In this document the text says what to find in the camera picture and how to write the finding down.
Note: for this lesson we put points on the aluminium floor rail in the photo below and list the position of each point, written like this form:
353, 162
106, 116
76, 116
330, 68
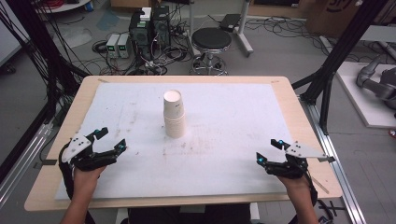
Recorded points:
339, 174
21, 158

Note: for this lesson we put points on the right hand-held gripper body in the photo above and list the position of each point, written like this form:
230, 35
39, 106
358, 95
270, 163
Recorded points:
300, 151

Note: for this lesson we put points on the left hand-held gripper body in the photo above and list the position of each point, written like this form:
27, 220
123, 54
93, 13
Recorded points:
77, 147

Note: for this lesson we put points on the person's dark clothing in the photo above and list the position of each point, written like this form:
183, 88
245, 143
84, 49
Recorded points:
186, 217

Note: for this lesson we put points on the thin wooden stick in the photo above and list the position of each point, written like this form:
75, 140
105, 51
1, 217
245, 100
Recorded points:
320, 185

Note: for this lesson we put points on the white table mat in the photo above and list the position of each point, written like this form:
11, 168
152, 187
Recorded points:
218, 130

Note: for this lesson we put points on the black round stool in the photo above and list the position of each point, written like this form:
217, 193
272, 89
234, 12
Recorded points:
211, 39

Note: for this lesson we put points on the small white box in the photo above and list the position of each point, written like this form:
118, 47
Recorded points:
145, 14

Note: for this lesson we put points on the round white table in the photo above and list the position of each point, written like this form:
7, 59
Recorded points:
62, 6

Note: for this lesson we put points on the grey bench power supply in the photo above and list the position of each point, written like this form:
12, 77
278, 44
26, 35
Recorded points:
112, 45
124, 46

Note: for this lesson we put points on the blue tape roll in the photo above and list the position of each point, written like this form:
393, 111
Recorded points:
89, 6

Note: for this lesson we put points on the brown cardboard box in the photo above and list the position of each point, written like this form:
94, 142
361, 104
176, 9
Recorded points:
333, 15

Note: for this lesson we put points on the black tape strip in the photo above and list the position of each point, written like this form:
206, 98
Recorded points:
46, 163
327, 159

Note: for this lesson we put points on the white disposable paper cup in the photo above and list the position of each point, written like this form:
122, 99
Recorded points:
173, 101

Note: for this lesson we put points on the flat black device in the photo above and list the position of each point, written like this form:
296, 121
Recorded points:
229, 22

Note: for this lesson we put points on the black metal frame stand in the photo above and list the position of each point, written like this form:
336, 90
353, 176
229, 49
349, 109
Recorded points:
345, 40
37, 40

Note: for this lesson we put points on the person's left hand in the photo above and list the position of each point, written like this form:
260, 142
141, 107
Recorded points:
85, 179

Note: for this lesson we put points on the black computer tower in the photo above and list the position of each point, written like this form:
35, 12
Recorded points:
161, 26
140, 34

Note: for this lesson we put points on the white floor platform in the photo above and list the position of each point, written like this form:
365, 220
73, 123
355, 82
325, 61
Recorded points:
355, 93

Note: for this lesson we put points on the person's right hand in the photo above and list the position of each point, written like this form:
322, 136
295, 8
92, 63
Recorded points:
295, 185

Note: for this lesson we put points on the light wooden table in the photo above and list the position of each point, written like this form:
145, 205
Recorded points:
305, 124

